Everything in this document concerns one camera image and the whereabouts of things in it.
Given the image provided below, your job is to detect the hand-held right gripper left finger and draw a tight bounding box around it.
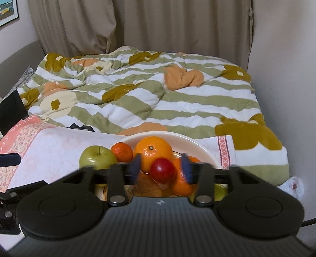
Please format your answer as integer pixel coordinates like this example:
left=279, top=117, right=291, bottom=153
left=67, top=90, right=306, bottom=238
left=62, top=154, right=142, bottom=207

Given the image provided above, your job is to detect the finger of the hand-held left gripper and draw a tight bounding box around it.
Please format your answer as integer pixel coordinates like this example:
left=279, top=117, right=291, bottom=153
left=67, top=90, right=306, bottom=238
left=0, top=153, right=22, bottom=168
left=0, top=180, right=48, bottom=205

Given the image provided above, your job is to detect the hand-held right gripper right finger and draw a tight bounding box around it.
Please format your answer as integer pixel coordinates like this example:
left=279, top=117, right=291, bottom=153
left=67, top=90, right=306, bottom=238
left=181, top=153, right=259, bottom=207

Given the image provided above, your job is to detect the bumpy mandarin orange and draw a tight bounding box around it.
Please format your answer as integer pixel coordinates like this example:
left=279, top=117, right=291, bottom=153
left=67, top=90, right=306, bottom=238
left=171, top=157, right=201, bottom=197

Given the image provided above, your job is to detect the yellow-red apple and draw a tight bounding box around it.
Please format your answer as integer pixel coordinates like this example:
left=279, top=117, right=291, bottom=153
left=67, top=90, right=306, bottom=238
left=128, top=172, right=161, bottom=197

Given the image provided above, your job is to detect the small tangerine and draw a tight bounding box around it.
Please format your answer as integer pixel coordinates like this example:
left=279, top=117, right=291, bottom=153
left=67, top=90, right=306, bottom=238
left=110, top=144, right=134, bottom=163

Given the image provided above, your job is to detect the red cherry tomato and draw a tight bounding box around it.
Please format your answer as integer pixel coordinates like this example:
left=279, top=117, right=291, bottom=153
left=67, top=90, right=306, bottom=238
left=150, top=157, right=176, bottom=184

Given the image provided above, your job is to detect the large orange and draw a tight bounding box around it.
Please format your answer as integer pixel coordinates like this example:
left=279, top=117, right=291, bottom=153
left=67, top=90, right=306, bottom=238
left=133, top=136, right=174, bottom=174

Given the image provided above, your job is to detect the cream oval bowl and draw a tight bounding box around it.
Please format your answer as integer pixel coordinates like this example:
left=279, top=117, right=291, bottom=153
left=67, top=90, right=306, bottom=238
left=95, top=131, right=229, bottom=202

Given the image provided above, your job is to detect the green apple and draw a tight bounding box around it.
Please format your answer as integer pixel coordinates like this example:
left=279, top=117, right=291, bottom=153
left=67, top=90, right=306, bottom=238
left=79, top=146, right=118, bottom=170
left=190, top=184, right=229, bottom=202

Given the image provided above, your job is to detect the black tablet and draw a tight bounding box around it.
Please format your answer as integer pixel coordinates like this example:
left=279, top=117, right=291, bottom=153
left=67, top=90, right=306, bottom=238
left=0, top=90, right=29, bottom=137

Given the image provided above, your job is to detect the small black object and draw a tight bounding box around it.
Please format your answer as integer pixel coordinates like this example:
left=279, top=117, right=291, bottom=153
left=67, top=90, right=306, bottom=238
left=67, top=123, right=95, bottom=132

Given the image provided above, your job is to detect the green striped floral quilt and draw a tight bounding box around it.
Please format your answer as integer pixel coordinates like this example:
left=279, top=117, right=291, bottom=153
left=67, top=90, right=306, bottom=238
left=17, top=45, right=290, bottom=186

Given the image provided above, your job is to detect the grey patterned pillow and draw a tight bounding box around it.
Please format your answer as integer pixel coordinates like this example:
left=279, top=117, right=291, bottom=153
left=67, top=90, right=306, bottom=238
left=5, top=65, right=38, bottom=99

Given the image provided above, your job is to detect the grey headboard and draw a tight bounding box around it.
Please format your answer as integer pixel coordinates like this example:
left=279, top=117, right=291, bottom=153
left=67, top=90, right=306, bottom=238
left=0, top=40, right=48, bottom=98

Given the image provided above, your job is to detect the white plastic bag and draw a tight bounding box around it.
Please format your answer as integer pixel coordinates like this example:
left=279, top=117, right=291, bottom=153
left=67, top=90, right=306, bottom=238
left=278, top=176, right=305, bottom=201

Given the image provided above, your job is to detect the beige curtain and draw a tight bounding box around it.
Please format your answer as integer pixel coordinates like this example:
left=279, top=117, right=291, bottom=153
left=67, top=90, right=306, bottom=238
left=27, top=0, right=255, bottom=72

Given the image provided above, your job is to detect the wall poster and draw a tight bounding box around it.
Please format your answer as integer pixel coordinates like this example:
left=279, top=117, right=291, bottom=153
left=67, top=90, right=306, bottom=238
left=0, top=0, right=19, bottom=28

